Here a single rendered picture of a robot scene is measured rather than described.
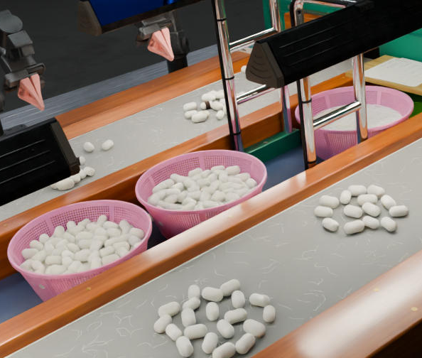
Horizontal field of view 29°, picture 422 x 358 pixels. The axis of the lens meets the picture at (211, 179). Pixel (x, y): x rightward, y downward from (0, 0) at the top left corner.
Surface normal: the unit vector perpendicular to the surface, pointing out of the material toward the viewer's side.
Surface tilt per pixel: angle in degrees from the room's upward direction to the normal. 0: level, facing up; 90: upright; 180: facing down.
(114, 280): 0
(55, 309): 0
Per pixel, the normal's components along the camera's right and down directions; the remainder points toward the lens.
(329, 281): -0.14, -0.89
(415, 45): -0.79, 0.37
